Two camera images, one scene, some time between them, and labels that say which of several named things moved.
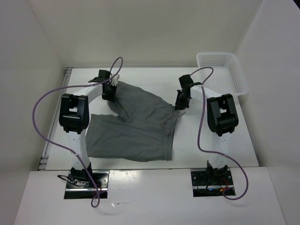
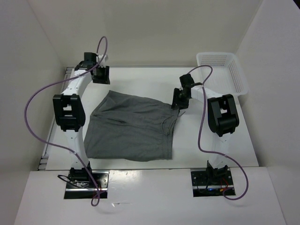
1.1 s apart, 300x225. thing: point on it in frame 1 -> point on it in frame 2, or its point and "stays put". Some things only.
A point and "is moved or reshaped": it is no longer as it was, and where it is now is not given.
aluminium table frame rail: [44, 158] stays put
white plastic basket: [228, 77] stays put
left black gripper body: [109, 95] -> [101, 76]
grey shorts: [145, 132] is moved or reshaped
